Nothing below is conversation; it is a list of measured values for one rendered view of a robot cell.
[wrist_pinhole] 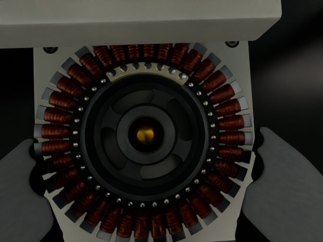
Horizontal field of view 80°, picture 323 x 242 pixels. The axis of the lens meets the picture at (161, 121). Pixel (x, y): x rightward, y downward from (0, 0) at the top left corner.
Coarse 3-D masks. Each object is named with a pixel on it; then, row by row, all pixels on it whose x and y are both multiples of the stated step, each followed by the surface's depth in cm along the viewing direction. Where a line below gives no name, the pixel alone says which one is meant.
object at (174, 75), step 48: (96, 48) 10; (144, 48) 10; (192, 48) 10; (48, 96) 10; (96, 96) 10; (192, 96) 10; (48, 144) 9; (96, 144) 11; (192, 144) 12; (240, 144) 10; (48, 192) 10; (96, 192) 10; (144, 192) 10; (192, 192) 10; (144, 240) 10
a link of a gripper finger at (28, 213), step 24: (24, 144) 10; (0, 168) 8; (24, 168) 8; (0, 192) 7; (24, 192) 7; (0, 216) 6; (24, 216) 6; (48, 216) 6; (0, 240) 6; (24, 240) 6; (48, 240) 6
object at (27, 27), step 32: (0, 0) 3; (32, 0) 3; (64, 0) 3; (96, 0) 3; (128, 0) 4; (160, 0) 4; (192, 0) 4; (224, 0) 4; (256, 0) 4; (0, 32) 4; (32, 32) 4; (64, 32) 4; (96, 32) 4; (128, 32) 4; (160, 32) 4; (192, 32) 4; (224, 32) 4; (256, 32) 4
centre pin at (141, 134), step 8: (144, 120) 11; (152, 120) 11; (136, 128) 11; (144, 128) 11; (152, 128) 11; (160, 128) 11; (136, 136) 11; (144, 136) 11; (152, 136) 11; (160, 136) 11; (136, 144) 11; (144, 144) 11; (152, 144) 11
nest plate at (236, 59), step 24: (48, 48) 13; (72, 48) 13; (216, 48) 14; (240, 48) 14; (48, 72) 13; (240, 72) 14; (144, 96) 13; (240, 96) 14; (120, 168) 13; (144, 168) 13; (168, 168) 13; (240, 192) 13; (72, 240) 13; (96, 240) 13; (168, 240) 13; (192, 240) 13; (216, 240) 13
